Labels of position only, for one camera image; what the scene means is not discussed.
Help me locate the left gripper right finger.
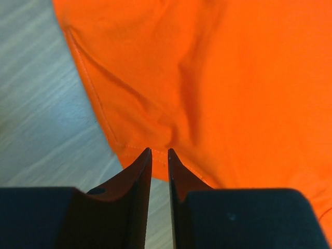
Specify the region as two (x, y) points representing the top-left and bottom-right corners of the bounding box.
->
(168, 149), (329, 248)

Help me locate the orange t shirt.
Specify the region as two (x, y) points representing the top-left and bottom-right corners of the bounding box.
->
(53, 1), (331, 230)

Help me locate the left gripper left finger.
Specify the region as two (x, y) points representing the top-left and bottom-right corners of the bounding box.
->
(1, 148), (152, 248)

